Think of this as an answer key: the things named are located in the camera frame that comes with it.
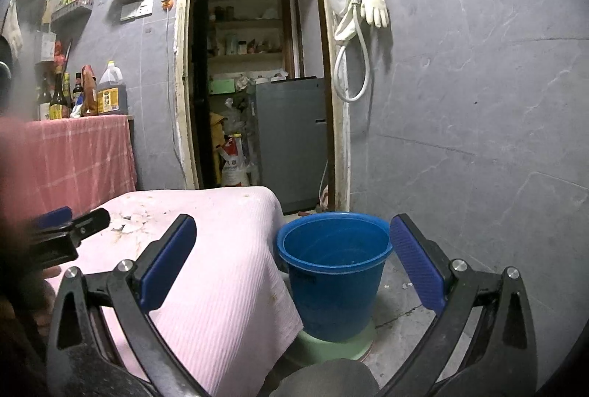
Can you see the blue plastic bucket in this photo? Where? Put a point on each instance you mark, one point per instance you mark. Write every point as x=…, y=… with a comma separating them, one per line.
x=335, y=262

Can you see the green box on shelf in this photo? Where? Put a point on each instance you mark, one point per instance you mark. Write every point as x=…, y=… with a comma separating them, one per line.
x=222, y=86

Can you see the large oil jug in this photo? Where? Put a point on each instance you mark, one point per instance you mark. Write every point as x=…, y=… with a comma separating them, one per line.
x=112, y=92

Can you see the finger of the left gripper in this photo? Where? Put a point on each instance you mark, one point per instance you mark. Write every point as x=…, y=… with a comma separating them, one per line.
x=55, y=218

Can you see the pink striped table cloth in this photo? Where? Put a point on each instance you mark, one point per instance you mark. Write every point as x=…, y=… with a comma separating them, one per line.
x=228, y=316

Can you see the brown sauce bottle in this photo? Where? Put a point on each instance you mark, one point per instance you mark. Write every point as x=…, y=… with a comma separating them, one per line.
x=89, y=106

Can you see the grey cabinet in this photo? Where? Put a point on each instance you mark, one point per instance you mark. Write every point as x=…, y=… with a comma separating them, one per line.
x=292, y=140

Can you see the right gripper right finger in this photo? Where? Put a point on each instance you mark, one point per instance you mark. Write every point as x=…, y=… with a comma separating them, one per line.
x=481, y=341

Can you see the white rubber glove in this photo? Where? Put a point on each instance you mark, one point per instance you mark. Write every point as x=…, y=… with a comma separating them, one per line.
x=375, y=13

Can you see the left hand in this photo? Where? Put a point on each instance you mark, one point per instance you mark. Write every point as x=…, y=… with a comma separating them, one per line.
x=44, y=310

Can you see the green stool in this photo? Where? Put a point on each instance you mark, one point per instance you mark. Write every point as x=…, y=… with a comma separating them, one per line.
x=308, y=350

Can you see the red checkered cloth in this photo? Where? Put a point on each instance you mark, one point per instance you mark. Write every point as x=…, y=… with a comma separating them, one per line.
x=75, y=163

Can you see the wall shelf rack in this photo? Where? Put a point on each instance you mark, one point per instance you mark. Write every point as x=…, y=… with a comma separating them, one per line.
x=72, y=10

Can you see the dark glass bottle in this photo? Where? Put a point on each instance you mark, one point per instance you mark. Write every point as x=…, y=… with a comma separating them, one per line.
x=59, y=108

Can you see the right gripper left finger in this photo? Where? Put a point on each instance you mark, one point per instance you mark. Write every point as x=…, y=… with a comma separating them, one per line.
x=82, y=358

